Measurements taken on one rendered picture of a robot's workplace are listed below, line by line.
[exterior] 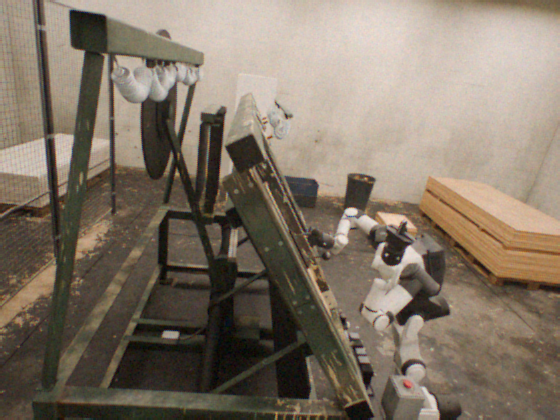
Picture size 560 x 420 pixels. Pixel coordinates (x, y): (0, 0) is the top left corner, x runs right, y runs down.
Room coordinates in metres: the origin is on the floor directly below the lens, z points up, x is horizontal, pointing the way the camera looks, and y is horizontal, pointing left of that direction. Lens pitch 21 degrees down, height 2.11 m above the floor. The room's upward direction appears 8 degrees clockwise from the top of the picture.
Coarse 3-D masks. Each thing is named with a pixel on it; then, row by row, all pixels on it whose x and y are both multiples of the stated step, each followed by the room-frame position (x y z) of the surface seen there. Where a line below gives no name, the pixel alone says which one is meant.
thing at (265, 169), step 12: (288, 132) 1.75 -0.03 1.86; (264, 144) 1.71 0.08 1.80; (264, 168) 1.71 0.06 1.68; (264, 180) 1.71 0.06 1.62; (276, 180) 1.72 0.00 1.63; (276, 192) 1.72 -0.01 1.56; (288, 204) 1.73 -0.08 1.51; (288, 216) 1.73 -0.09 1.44; (300, 228) 1.74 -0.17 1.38; (300, 240) 1.74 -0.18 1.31; (312, 264) 1.75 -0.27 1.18; (324, 276) 1.80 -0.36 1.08; (324, 288) 1.76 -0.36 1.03
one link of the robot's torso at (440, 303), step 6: (426, 300) 1.70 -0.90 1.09; (432, 300) 1.72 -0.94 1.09; (438, 300) 1.75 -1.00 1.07; (444, 300) 1.75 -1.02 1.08; (408, 306) 1.68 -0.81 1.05; (414, 306) 1.68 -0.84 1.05; (420, 306) 1.69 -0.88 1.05; (426, 306) 1.69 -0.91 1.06; (432, 306) 1.70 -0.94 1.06; (438, 306) 1.70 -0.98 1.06; (444, 306) 1.72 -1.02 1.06; (426, 312) 1.70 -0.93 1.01; (432, 312) 1.70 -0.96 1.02; (438, 312) 1.70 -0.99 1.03; (444, 312) 1.71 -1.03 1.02; (396, 318) 1.77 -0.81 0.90; (426, 318) 1.70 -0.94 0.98; (432, 318) 1.71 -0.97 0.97; (402, 324) 1.70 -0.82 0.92
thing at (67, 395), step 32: (160, 224) 3.17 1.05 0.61; (224, 224) 3.18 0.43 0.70; (128, 256) 2.20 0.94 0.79; (160, 256) 3.19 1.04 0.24; (224, 288) 2.08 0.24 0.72; (96, 320) 1.52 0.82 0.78; (224, 320) 2.11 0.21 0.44; (256, 320) 2.36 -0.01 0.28; (288, 320) 1.86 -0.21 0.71; (64, 384) 1.12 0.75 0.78; (288, 384) 1.56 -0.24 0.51; (64, 416) 1.03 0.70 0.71; (96, 416) 1.05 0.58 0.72; (128, 416) 1.06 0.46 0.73; (160, 416) 1.08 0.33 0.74; (192, 416) 1.09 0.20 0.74; (224, 416) 1.10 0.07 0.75; (256, 416) 1.12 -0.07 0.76; (288, 416) 1.13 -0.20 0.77; (320, 416) 1.15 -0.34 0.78
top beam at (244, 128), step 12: (252, 96) 3.00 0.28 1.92; (240, 108) 2.12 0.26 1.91; (252, 108) 1.91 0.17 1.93; (240, 120) 1.53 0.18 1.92; (252, 120) 1.38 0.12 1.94; (240, 132) 1.19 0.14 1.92; (252, 132) 1.10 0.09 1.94; (228, 144) 1.09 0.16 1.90; (240, 144) 1.09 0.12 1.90; (252, 144) 1.09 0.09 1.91; (240, 156) 1.09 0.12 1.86; (252, 156) 1.09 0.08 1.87; (264, 156) 1.10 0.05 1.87; (240, 168) 1.09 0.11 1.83
